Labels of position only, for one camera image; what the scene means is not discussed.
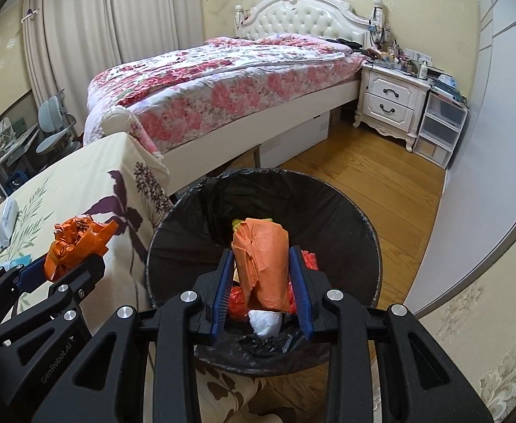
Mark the orange paper bag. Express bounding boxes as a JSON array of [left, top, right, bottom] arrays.
[[231, 217, 290, 313]]

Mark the white crumpled tissue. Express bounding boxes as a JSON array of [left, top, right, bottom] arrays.
[[247, 309, 283, 338]]

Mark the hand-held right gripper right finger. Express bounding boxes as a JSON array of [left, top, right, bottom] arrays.
[[287, 247, 493, 423]]

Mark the cream pleated curtain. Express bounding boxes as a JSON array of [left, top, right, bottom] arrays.
[[22, 0, 122, 98], [108, 0, 206, 56]]

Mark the trash bin with black liner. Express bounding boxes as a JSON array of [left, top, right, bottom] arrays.
[[145, 167, 383, 377]]

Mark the white carved nightstand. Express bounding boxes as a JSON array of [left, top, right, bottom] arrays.
[[352, 64, 430, 151]]

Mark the cream leaf-print bedsheet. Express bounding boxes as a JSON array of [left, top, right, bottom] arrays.
[[0, 132, 329, 423]]

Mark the cluster of small bottles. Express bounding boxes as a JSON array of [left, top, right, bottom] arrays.
[[364, 0, 466, 102]]

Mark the white study desk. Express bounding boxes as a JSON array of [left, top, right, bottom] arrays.
[[0, 117, 41, 186]]

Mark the pale blue desk chair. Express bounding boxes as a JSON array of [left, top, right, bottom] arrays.
[[35, 90, 80, 155]]

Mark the white under-bed storage box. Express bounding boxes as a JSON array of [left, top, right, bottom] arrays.
[[260, 112, 331, 168]]

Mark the white sliding wardrobe door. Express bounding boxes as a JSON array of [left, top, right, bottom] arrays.
[[405, 0, 516, 318]]

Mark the red foam fruit net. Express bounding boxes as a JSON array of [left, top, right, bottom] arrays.
[[287, 249, 320, 313]]

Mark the orange plastic bag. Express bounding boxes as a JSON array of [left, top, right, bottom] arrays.
[[44, 215, 120, 283]]

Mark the pink floral quilt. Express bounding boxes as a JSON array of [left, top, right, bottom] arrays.
[[84, 33, 364, 156]]

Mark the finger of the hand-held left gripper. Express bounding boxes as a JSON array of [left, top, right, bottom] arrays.
[[0, 261, 50, 320], [0, 253, 108, 354]]

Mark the red plastic bag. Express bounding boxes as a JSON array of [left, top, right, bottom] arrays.
[[227, 286, 246, 319]]

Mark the white paper packet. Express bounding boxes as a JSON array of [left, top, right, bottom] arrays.
[[0, 198, 19, 248]]

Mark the clear plastic drawer unit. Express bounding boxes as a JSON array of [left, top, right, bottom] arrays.
[[414, 90, 468, 170]]

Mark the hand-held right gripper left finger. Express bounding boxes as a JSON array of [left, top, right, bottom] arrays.
[[29, 248, 234, 423]]

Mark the white tufted bed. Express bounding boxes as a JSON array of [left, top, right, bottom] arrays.
[[102, 0, 388, 197]]

